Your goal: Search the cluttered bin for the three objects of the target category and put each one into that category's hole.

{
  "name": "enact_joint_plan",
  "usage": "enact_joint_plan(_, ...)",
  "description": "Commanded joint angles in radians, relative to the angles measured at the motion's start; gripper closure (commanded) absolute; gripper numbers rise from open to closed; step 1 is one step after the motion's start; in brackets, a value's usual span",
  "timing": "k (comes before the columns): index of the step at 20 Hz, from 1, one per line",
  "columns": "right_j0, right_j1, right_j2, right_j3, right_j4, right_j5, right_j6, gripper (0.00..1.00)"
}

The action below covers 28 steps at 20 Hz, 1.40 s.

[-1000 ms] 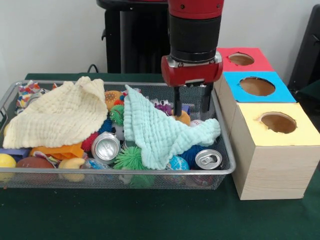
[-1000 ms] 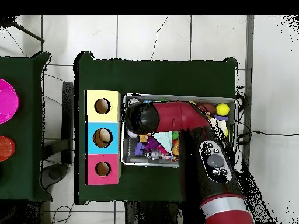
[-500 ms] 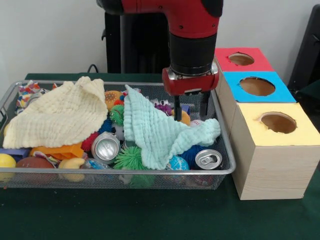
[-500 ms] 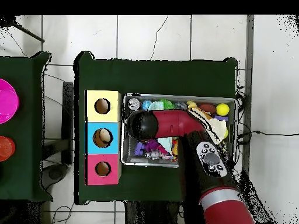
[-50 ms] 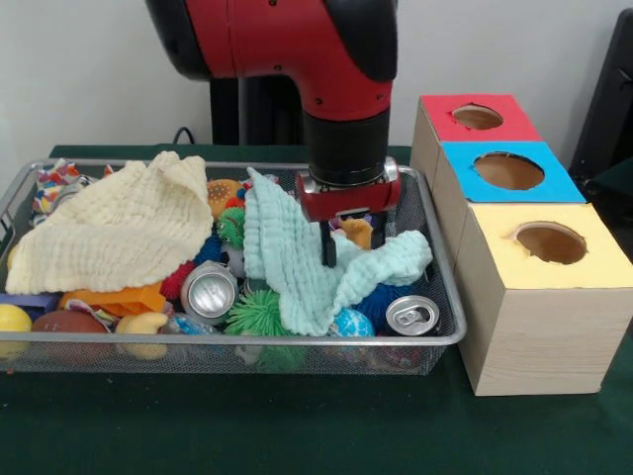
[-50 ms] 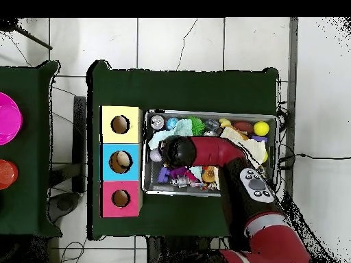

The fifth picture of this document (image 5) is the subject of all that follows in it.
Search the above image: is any large green spiky ball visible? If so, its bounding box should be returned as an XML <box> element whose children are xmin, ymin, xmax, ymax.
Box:
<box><xmin>226</xmin><ymin>289</ymin><xmax>290</xmax><ymax>342</ymax></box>

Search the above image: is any yellow ball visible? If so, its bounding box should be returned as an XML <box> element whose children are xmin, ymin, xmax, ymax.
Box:
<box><xmin>0</xmin><ymin>304</ymin><xmax>34</xmax><ymax>359</ymax></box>

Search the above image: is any wooden box with three holes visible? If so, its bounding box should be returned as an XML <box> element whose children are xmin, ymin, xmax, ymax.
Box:
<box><xmin>409</xmin><ymin>93</ymin><xmax>633</xmax><ymax>397</ymax></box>

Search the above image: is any small globe ball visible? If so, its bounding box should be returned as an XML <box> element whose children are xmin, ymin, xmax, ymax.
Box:
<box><xmin>331</xmin><ymin>308</ymin><xmax>377</xmax><ymax>339</ymax></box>

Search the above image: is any clear mesh bin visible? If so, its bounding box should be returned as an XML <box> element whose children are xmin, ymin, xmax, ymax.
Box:
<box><xmin>0</xmin><ymin>158</ymin><xmax>468</xmax><ymax>377</ymax></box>

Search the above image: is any black chair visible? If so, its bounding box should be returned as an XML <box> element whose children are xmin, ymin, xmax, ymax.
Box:
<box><xmin>569</xmin><ymin>8</ymin><xmax>633</xmax><ymax>194</ymax></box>

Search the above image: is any silver can with open top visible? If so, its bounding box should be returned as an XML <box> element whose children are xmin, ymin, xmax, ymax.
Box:
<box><xmin>181</xmin><ymin>261</ymin><xmax>240</xmax><ymax>326</ymax></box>

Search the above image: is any cream yellow muslin cloth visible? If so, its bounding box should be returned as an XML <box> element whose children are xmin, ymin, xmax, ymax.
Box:
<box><xmin>5</xmin><ymin>150</ymin><xmax>214</xmax><ymax>296</ymax></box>

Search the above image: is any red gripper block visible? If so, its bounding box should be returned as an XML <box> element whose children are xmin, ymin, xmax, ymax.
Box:
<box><xmin>297</xmin><ymin>176</ymin><xmax>403</xmax><ymax>269</ymax></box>

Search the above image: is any dark green table cloth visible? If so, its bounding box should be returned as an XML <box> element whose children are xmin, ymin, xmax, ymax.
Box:
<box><xmin>0</xmin><ymin>143</ymin><xmax>633</xmax><ymax>475</ymax></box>

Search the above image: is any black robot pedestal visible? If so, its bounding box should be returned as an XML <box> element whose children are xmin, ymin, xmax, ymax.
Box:
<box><xmin>208</xmin><ymin>77</ymin><xmax>308</xmax><ymax>147</ymax></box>

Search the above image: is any orange plastic toy piece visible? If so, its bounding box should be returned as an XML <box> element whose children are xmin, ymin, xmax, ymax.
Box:
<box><xmin>57</xmin><ymin>282</ymin><xmax>167</xmax><ymax>318</ymax></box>

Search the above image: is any blue spiky ball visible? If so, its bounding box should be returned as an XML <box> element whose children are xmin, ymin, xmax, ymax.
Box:
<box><xmin>354</xmin><ymin>284</ymin><xmax>416</xmax><ymax>331</ymax></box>

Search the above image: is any silver can with pull tab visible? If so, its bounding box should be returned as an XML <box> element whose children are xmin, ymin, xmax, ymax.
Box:
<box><xmin>386</xmin><ymin>294</ymin><xmax>440</xmax><ymax>337</ymax></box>

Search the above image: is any mint green muslin cloth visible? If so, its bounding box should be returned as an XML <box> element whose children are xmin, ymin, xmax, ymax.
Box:
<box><xmin>243</xmin><ymin>166</ymin><xmax>433</xmax><ymax>337</ymax></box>

